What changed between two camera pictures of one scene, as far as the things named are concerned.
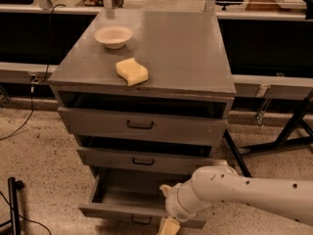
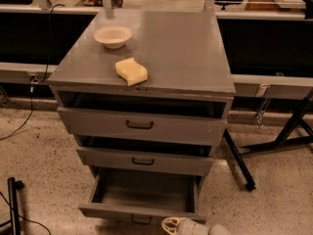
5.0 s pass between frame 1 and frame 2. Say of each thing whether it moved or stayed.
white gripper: moved
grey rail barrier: stayed
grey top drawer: stayed
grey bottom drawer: stayed
